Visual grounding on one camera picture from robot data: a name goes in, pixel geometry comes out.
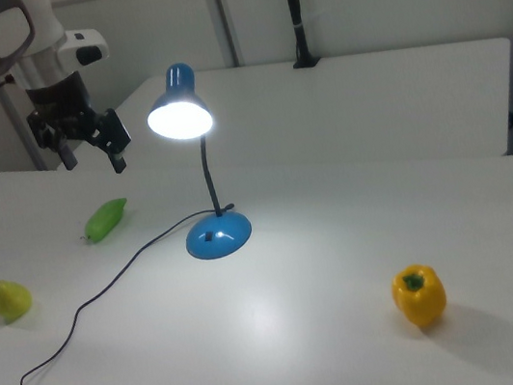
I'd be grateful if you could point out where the grey metal stand post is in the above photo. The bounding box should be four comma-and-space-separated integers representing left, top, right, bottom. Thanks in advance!
0, 56, 53, 177

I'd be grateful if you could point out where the white adjoining table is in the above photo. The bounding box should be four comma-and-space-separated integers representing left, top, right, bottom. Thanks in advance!
108, 20, 513, 217

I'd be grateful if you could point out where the black lamp power cable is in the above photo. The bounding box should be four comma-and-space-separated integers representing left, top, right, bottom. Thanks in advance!
0, 200, 264, 385

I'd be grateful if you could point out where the black clamped camera pole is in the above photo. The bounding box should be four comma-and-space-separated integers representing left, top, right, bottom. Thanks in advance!
282, 0, 323, 71

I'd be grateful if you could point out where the yellow-green toy pear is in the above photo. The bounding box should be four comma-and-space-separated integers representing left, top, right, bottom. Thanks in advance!
0, 272, 37, 323

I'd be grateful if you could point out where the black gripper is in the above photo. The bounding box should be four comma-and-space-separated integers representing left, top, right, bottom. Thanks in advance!
19, 64, 138, 188

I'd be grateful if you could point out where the green chili pepper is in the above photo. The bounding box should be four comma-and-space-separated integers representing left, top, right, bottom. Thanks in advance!
75, 196, 135, 247

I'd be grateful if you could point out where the orange fruit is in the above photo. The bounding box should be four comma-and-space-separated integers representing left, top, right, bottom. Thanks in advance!
387, 260, 451, 331

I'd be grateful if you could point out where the blue gooseneck desk lamp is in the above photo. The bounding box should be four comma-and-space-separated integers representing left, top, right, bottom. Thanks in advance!
138, 55, 257, 268

